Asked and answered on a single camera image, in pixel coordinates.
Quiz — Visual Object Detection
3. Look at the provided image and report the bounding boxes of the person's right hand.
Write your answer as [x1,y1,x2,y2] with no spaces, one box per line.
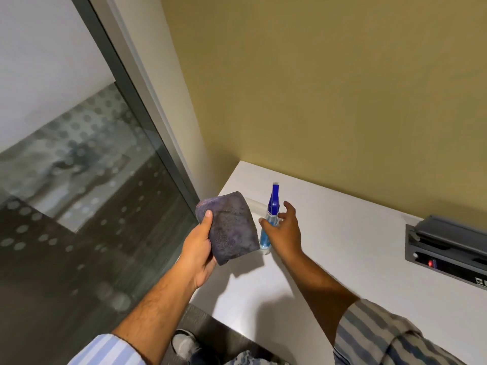
[259,201,303,263]

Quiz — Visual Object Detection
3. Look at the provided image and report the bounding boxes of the person's left hand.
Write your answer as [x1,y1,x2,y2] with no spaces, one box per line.
[178,210,218,290]

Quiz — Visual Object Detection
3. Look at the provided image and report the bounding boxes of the blue spray bottle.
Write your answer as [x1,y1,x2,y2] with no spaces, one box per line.
[259,182,281,256]

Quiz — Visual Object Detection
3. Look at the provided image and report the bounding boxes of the purple cleaning cloth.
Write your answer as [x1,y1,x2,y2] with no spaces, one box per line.
[195,191,261,266]

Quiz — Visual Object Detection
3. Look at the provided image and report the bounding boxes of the person's right forearm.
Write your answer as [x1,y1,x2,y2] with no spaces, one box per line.
[281,250,360,346]

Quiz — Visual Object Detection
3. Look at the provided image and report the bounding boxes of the person's left forearm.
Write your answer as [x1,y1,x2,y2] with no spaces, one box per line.
[111,258,199,365]

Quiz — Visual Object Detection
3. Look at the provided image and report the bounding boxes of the grey shoe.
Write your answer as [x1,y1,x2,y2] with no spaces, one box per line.
[171,329,201,362]

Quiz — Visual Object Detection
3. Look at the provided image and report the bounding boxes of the dotted frosted glass partition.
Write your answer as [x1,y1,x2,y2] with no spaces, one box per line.
[0,0,199,365]

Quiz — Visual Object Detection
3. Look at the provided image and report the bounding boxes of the blue jeans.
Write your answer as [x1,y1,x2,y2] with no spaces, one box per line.
[224,350,290,365]

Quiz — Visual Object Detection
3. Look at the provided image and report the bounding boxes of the striped left shirt sleeve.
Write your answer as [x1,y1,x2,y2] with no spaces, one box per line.
[68,333,148,365]

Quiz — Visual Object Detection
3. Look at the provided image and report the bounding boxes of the striped shirt sleeve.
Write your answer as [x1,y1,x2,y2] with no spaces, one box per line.
[68,333,148,365]
[333,299,469,365]

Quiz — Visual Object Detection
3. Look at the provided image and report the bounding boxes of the striped right shirt sleeve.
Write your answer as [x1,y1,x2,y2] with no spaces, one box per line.
[333,299,469,365]

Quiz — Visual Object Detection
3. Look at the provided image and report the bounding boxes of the grey table socket box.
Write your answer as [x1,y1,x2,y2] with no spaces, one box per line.
[405,215,487,291]

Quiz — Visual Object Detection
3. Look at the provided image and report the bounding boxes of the grey metal partition frame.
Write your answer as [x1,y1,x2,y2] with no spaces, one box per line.
[69,0,202,215]

